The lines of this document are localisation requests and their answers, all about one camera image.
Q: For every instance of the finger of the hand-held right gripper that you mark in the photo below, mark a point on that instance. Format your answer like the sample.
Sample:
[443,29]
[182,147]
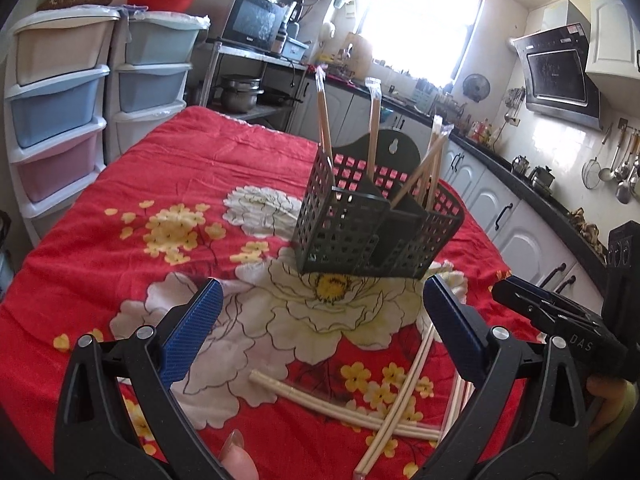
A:
[540,305]

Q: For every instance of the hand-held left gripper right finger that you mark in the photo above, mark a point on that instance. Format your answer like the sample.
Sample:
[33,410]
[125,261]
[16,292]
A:
[452,330]

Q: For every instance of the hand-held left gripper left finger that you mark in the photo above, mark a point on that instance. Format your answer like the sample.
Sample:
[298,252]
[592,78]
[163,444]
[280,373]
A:
[195,330]

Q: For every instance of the pile of chopsticks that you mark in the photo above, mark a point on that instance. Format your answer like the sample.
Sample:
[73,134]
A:
[320,399]

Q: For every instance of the dark grey perforated utensil holder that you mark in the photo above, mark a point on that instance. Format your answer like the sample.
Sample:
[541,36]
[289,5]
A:
[340,240]

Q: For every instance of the bamboo chopstick pair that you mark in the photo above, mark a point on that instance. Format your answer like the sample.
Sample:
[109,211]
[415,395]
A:
[420,172]
[324,115]
[434,170]
[373,130]

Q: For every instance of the person's right hand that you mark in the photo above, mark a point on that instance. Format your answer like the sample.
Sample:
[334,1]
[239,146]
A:
[615,400]

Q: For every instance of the person's left hand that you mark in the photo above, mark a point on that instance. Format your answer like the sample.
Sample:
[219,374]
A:
[240,460]

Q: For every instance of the brown ginger pile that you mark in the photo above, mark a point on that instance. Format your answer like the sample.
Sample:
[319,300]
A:
[589,230]

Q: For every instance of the hanging metal ladle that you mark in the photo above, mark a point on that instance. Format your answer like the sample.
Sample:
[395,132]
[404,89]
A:
[605,174]
[623,195]

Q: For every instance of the large steel teapot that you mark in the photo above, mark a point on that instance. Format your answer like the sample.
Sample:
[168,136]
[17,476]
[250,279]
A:
[541,179]

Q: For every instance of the white lower cabinets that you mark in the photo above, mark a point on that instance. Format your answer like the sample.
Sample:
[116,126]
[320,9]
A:
[480,190]

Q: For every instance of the hanging metal strainer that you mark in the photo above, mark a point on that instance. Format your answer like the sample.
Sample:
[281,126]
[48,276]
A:
[591,176]

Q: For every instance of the small steel teapot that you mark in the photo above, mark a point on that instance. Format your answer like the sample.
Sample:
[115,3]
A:
[520,165]

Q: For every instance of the red floral blanket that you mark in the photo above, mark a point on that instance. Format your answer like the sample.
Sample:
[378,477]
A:
[150,170]

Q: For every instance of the group of condiment bottles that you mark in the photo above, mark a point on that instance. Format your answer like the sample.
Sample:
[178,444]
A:
[482,132]

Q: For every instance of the small grey fan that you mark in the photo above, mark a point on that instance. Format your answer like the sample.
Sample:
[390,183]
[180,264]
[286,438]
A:
[475,86]

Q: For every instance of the black range hood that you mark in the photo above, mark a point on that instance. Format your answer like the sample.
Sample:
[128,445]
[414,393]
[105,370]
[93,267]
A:
[555,75]

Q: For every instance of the steel cooking pot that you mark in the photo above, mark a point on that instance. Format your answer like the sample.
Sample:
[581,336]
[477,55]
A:
[241,95]

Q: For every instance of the black frying pan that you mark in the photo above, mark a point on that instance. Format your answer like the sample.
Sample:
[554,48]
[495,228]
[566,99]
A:
[275,96]

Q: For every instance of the blue-grey plastic drawer tower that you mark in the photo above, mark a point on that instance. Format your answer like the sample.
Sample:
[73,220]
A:
[150,85]

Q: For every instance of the pastel plastic drawer tower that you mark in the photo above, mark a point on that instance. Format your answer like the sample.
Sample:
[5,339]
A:
[60,105]

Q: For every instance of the white upper cabinet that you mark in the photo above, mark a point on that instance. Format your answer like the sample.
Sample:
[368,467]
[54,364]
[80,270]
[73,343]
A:
[612,40]

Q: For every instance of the metal shelf table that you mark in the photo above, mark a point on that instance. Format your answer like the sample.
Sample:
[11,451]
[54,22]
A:
[250,55]

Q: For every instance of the wooden cutting board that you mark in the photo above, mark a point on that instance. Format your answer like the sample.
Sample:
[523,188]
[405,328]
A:
[359,55]

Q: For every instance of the small blue plastic box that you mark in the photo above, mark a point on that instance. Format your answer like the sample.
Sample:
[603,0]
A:
[295,47]

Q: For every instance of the brown bottle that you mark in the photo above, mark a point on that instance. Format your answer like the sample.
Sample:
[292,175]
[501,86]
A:
[280,40]

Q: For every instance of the kitchen window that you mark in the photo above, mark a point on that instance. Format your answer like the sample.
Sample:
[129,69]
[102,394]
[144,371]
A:
[420,20]

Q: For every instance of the black microwave oven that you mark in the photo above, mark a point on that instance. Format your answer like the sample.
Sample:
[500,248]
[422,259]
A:
[250,20]

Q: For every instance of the black electric kettle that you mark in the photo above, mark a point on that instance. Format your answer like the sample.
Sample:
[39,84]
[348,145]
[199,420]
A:
[291,10]

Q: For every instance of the brown wicker basket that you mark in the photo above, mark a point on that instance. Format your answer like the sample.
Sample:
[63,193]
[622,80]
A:
[75,0]

